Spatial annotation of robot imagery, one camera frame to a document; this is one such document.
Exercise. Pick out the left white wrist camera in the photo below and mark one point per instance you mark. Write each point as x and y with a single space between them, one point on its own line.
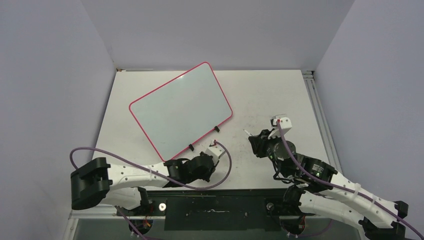
215 151

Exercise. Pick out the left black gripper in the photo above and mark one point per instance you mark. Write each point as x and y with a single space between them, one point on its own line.
207 176

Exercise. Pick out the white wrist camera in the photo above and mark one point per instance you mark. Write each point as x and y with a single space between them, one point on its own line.
215 151
280 124

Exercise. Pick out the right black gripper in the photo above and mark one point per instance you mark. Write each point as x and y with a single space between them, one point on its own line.
258 142

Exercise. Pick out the pink-framed whiteboard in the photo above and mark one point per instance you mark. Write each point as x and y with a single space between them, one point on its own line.
182 111

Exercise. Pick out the aluminium rail right side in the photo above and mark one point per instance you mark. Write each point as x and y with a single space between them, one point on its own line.
330 148

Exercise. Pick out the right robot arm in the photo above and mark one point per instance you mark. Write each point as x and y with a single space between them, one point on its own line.
317 188

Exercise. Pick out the black whiteboard marker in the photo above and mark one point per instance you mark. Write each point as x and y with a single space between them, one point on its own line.
248 133

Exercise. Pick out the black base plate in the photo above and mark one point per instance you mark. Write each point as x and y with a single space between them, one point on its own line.
218 210

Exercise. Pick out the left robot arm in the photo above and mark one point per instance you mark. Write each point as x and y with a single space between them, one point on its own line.
99 182

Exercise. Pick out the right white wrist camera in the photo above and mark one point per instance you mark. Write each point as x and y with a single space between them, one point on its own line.
280 124

